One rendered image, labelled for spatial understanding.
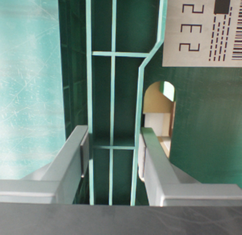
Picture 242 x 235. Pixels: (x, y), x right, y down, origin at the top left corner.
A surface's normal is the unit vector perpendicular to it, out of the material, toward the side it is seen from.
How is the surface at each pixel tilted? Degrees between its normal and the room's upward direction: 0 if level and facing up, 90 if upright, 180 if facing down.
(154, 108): 90
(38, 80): 91
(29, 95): 95
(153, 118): 90
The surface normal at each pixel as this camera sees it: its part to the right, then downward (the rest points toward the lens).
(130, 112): 0.08, 0.28
